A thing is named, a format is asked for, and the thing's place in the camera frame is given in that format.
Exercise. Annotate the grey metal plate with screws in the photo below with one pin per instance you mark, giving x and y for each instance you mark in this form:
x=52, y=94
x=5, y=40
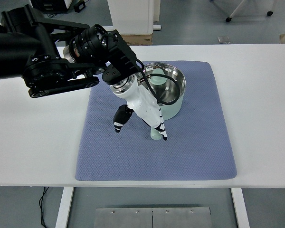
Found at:
x=133, y=218

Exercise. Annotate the small black box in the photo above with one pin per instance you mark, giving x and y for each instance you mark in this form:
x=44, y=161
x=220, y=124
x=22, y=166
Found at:
x=79, y=7

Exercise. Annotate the white table leg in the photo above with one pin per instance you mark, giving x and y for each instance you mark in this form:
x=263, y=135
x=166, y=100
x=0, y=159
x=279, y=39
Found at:
x=240, y=209
x=64, y=209

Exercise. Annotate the blue textured mat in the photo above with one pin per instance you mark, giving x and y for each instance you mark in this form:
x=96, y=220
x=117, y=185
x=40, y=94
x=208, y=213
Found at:
x=121, y=154

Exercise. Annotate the cardboard box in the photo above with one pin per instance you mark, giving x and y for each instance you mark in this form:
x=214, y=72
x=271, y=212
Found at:
x=140, y=39

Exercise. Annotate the glass lid with green knob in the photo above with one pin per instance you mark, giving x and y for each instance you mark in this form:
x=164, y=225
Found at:
x=174, y=76

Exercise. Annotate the grey floor socket plate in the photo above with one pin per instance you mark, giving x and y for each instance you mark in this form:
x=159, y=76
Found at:
x=223, y=39

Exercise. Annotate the black equipment case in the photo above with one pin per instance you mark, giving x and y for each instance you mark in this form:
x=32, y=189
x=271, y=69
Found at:
x=45, y=3

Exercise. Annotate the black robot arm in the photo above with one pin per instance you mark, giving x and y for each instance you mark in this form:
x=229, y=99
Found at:
x=42, y=59

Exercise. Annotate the white and black hand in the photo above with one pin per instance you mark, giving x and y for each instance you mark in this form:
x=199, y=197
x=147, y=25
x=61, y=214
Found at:
x=145, y=107

